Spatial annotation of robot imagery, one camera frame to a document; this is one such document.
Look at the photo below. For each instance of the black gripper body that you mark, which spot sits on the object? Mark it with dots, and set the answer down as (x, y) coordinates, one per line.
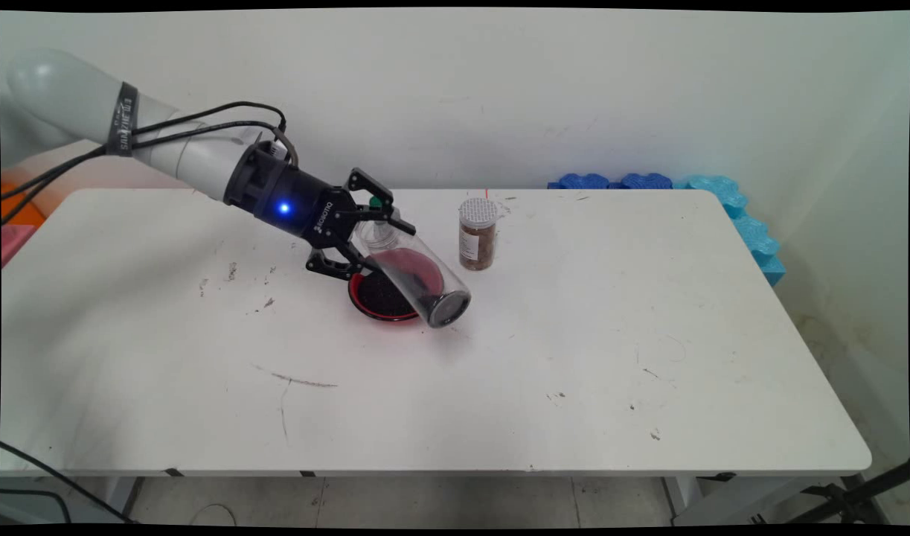
(291, 197)

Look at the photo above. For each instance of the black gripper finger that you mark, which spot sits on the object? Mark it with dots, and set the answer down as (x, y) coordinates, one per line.
(332, 262)
(369, 193)

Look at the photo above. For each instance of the tall clear plastic jar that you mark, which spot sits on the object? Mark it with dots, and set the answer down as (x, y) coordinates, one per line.
(447, 309)

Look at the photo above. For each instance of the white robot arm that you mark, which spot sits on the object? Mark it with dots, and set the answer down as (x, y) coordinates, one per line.
(53, 89)

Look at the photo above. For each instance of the small green-lidded jar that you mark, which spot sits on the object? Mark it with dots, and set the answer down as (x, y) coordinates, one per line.
(376, 202)

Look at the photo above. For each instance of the red bowl with dark grounds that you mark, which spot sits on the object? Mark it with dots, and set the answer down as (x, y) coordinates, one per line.
(380, 298)

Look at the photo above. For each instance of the white-lidded brown spice jar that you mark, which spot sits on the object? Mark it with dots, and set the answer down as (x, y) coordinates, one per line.
(477, 246)

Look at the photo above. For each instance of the orange box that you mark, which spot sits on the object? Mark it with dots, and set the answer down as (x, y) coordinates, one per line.
(19, 208)

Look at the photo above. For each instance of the pink box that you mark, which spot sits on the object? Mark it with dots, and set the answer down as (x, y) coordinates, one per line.
(14, 244)

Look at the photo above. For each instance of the light blue foam mat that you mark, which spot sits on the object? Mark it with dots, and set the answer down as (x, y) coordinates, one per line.
(752, 231)

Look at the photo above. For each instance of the black tripod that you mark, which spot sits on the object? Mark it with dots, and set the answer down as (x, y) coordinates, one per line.
(856, 491)

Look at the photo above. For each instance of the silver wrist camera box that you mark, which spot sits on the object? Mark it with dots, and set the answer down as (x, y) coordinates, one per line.
(274, 147)

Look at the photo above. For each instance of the white table leg frame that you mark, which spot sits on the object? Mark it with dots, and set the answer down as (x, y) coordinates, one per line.
(90, 495)

